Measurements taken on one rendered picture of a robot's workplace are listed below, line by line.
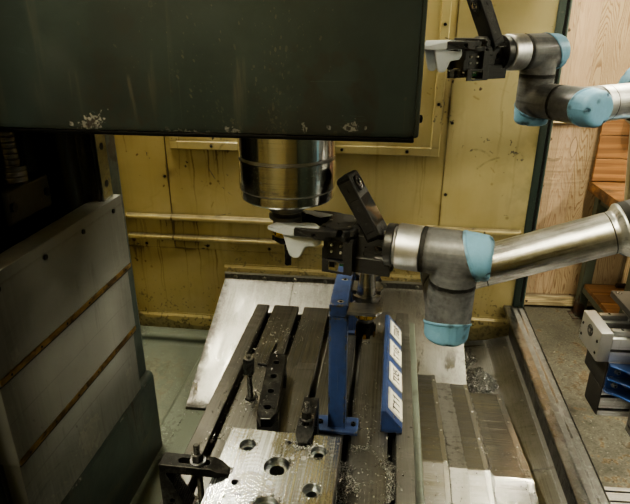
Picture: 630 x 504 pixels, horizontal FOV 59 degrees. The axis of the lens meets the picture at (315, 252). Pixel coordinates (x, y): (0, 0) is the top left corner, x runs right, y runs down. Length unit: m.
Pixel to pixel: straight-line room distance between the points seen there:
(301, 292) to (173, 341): 0.57
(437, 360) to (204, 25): 1.41
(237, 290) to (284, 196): 1.30
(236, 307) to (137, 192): 0.57
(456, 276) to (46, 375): 0.75
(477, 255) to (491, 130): 1.12
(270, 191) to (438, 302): 0.32
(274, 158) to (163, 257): 1.44
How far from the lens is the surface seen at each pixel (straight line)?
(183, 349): 2.28
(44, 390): 1.15
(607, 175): 3.76
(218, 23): 0.81
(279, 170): 0.86
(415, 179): 1.97
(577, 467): 1.54
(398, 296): 2.08
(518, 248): 1.04
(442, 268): 0.88
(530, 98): 1.34
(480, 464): 1.53
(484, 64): 1.25
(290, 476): 1.12
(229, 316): 2.07
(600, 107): 1.27
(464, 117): 1.94
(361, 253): 0.93
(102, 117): 0.88
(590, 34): 3.66
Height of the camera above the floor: 1.78
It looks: 23 degrees down
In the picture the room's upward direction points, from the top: straight up
